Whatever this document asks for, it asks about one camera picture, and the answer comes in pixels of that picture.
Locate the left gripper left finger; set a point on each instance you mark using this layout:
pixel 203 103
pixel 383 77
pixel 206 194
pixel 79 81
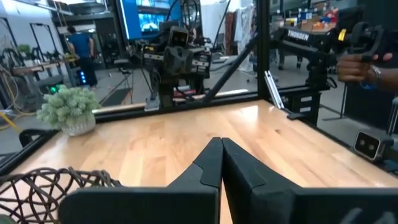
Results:
pixel 140 205

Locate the person's hand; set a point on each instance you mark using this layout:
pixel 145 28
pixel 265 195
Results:
pixel 351 68

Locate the green potted plant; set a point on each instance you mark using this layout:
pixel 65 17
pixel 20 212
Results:
pixel 68 105

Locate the wooden desk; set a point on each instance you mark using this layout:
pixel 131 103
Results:
pixel 37 67

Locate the table-level camera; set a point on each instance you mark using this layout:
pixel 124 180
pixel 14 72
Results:
pixel 368 145

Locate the black metal table frame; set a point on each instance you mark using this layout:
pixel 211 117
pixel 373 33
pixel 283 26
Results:
pixel 262 46

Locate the person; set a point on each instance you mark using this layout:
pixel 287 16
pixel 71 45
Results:
pixel 82 53

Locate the large blue display screen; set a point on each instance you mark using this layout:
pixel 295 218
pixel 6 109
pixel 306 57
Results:
pixel 133 18

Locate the person's forearm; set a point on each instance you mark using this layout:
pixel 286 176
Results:
pixel 388 77

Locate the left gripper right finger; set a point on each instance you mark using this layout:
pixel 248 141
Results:
pixel 295 205

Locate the silver aluminium extrusion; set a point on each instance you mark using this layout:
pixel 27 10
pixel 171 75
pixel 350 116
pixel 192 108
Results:
pixel 273 90

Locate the computer tower with lights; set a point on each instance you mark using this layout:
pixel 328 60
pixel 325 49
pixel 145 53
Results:
pixel 62 84

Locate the yellow slanted rod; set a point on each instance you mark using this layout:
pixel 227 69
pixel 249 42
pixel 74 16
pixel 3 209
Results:
pixel 7 121

